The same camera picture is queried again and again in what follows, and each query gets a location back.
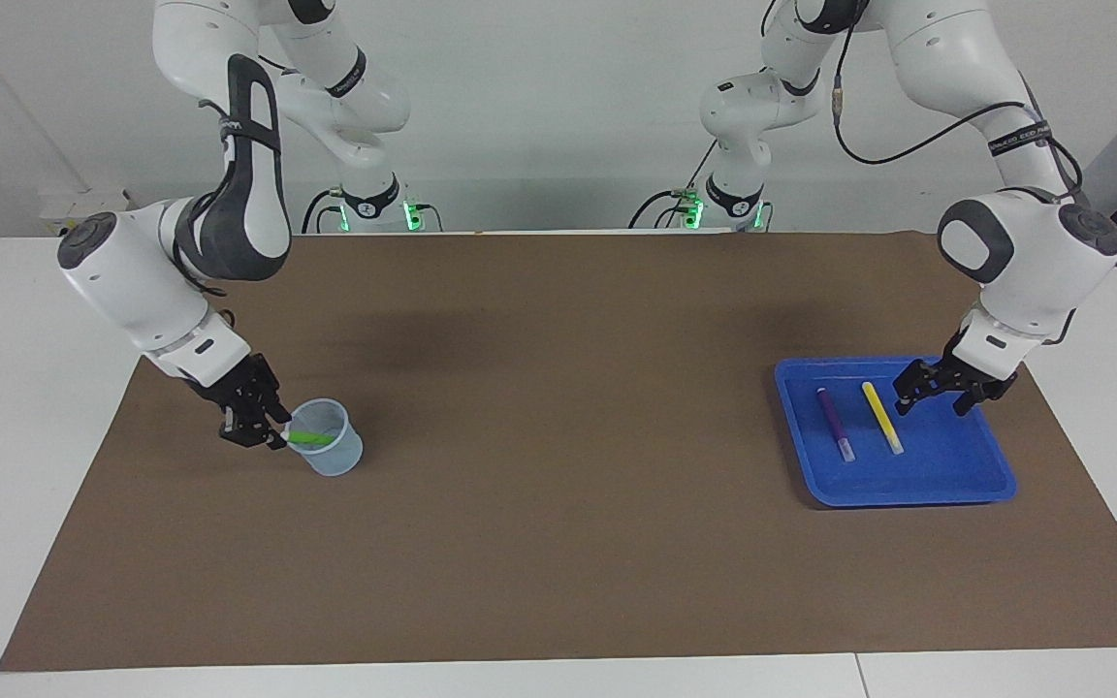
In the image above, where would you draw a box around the brown table mat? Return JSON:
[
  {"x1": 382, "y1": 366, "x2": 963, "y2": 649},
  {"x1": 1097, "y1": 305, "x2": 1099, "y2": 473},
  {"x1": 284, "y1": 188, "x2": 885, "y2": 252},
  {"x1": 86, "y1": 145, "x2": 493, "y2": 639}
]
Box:
[{"x1": 0, "y1": 231, "x2": 1117, "y2": 673}]

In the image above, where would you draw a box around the yellow pen with white cap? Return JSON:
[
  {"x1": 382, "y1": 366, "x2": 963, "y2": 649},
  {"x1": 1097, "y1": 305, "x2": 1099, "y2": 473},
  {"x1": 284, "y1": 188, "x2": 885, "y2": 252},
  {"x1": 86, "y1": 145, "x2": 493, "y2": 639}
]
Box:
[{"x1": 860, "y1": 381, "x2": 906, "y2": 457}]

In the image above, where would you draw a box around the white wall box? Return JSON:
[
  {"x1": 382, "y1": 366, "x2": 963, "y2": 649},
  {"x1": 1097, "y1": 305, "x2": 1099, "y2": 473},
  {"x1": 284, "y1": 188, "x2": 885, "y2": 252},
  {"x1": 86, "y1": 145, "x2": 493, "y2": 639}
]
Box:
[{"x1": 40, "y1": 189, "x2": 152, "y2": 238}]

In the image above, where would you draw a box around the blue plastic tray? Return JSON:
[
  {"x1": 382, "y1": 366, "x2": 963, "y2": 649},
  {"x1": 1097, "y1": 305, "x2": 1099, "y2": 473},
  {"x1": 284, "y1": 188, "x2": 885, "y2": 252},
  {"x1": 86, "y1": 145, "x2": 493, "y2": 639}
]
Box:
[{"x1": 774, "y1": 356, "x2": 1018, "y2": 509}]

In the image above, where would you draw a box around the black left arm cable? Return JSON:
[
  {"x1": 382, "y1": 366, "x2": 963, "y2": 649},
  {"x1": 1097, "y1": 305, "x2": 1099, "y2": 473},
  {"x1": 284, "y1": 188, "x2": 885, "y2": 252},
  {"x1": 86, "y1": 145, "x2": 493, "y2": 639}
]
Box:
[{"x1": 830, "y1": 19, "x2": 1088, "y2": 195}]

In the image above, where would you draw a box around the purple pen with white cap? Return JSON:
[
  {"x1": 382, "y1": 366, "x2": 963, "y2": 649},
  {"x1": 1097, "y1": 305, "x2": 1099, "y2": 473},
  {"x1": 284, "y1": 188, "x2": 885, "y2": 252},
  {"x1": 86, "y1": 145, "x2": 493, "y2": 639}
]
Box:
[{"x1": 815, "y1": 387, "x2": 856, "y2": 463}]

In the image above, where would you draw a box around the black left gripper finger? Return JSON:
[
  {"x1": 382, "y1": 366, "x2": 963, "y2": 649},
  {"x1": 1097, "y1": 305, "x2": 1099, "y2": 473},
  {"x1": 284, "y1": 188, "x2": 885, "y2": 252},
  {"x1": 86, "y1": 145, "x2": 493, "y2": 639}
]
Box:
[
  {"x1": 893, "y1": 359, "x2": 948, "y2": 417},
  {"x1": 952, "y1": 382, "x2": 1014, "y2": 418}
]

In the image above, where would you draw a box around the black base cable bundle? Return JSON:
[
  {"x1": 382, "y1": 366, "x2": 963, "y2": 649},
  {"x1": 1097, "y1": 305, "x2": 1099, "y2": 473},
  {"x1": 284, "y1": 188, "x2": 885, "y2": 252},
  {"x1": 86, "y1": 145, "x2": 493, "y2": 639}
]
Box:
[
  {"x1": 628, "y1": 143, "x2": 717, "y2": 232},
  {"x1": 302, "y1": 189, "x2": 443, "y2": 234}
]

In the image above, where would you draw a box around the clear plastic cup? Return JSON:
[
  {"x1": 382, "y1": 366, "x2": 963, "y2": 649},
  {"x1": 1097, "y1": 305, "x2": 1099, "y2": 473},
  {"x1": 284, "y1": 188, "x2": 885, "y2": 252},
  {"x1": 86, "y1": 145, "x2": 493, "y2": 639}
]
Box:
[{"x1": 284, "y1": 397, "x2": 365, "y2": 478}]

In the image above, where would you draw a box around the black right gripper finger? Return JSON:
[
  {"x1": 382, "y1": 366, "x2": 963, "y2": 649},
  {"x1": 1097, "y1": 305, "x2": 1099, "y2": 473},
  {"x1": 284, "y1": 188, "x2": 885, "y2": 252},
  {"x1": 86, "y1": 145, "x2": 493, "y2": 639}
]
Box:
[
  {"x1": 258, "y1": 393, "x2": 293, "y2": 450},
  {"x1": 219, "y1": 412, "x2": 265, "y2": 450}
]

